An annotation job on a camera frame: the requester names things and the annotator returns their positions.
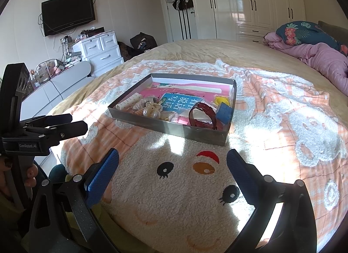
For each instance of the white drawer unit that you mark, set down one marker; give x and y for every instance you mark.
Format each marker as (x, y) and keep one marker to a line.
(100, 51)

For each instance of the black duffel bag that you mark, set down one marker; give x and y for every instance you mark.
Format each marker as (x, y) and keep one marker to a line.
(142, 40)

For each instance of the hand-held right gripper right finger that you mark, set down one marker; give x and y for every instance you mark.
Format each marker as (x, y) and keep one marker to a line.
(242, 176)

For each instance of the pink book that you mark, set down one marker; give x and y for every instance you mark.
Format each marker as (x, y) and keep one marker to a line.
(174, 102)

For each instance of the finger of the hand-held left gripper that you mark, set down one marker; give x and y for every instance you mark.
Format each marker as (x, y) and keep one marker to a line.
(74, 130)
(59, 119)

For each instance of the white beaded hair clip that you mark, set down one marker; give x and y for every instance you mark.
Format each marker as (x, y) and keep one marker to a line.
(127, 102)

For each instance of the pearl hair clip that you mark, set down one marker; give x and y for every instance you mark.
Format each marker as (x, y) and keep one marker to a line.
(152, 109)

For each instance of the floral dark blue pillow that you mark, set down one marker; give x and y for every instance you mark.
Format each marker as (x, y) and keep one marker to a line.
(301, 32)

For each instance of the pink duvet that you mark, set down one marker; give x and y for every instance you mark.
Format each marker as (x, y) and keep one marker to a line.
(320, 57)

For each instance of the white glossy wardrobe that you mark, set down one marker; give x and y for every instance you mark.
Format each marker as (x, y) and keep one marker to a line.
(244, 2)

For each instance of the dark brown clothes pile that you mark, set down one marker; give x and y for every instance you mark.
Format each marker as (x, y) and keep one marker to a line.
(125, 51)

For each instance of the person's left hand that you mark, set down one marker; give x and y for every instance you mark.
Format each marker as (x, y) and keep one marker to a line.
(30, 175)

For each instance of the black wall television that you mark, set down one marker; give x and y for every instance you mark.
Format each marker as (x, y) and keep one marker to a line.
(68, 15)

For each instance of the beige bedspread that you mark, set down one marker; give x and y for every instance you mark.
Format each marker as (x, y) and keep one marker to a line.
(206, 51)

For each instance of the clear storage box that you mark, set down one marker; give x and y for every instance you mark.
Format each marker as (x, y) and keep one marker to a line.
(46, 70)

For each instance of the small square jewelry packet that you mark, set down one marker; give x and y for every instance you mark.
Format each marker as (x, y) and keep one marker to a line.
(225, 114)

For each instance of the dark grey pillow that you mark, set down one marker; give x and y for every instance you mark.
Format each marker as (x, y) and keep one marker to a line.
(330, 26)

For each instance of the grey shallow box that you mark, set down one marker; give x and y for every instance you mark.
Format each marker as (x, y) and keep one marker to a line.
(168, 128)

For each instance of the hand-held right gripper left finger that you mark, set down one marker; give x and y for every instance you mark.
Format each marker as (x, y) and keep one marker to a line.
(102, 176)

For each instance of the white door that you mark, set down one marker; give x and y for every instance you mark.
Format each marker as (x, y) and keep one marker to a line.
(176, 27)

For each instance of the white low tv cabinet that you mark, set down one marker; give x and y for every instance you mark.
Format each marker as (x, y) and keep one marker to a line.
(62, 84)

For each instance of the yellow-green garment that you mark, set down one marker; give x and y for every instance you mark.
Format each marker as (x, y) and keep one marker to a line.
(5, 212)

